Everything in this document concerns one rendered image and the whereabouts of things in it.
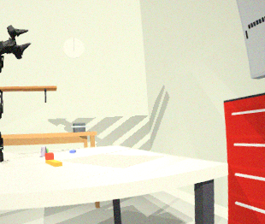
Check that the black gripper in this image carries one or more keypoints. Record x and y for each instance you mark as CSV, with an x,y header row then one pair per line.
x,y
13,32

